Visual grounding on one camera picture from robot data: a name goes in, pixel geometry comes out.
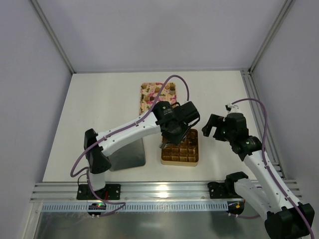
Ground metal tongs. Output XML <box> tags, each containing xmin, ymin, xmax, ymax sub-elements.
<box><xmin>159</xmin><ymin>141</ymin><xmax>171</xmax><ymax>149</ymax></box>

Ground silver tin lid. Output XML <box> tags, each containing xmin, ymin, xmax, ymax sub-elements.
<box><xmin>109</xmin><ymin>138</ymin><xmax>146</xmax><ymax>172</ymax></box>

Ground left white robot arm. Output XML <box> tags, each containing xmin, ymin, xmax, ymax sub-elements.
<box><xmin>84</xmin><ymin>101</ymin><xmax>200</xmax><ymax>191</ymax></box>

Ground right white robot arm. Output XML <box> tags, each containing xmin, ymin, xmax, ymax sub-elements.
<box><xmin>202</xmin><ymin>113</ymin><xmax>315</xmax><ymax>239</ymax></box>

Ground gold chocolate box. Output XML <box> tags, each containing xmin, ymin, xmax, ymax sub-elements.
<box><xmin>161</xmin><ymin>129</ymin><xmax>199</xmax><ymax>167</ymax></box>

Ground floral tray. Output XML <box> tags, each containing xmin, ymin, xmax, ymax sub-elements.
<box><xmin>140</xmin><ymin>83</ymin><xmax>176</xmax><ymax>115</ymax></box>

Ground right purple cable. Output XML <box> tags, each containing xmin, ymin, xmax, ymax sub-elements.
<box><xmin>230</xmin><ymin>98</ymin><xmax>315</xmax><ymax>239</ymax></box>

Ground purple cable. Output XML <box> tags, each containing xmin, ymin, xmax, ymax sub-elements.
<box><xmin>70</xmin><ymin>74</ymin><xmax>190</xmax><ymax>177</ymax></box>
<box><xmin>230</xmin><ymin>98</ymin><xmax>315</xmax><ymax>239</ymax></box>

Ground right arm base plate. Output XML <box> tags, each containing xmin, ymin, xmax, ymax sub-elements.
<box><xmin>207</xmin><ymin>182</ymin><xmax>229</xmax><ymax>199</ymax></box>

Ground aluminium rail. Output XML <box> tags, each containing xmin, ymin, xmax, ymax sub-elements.
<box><xmin>29</xmin><ymin>179</ymin><xmax>304</xmax><ymax>203</ymax></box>

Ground slotted cable duct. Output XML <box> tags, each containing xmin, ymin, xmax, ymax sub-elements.
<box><xmin>41</xmin><ymin>201</ymin><xmax>228</xmax><ymax>213</ymax></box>

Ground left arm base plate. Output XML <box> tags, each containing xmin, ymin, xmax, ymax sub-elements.
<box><xmin>76</xmin><ymin>184</ymin><xmax>121</xmax><ymax>201</ymax></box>

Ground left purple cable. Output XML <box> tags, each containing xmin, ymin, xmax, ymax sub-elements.
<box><xmin>70</xmin><ymin>74</ymin><xmax>190</xmax><ymax>177</ymax></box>

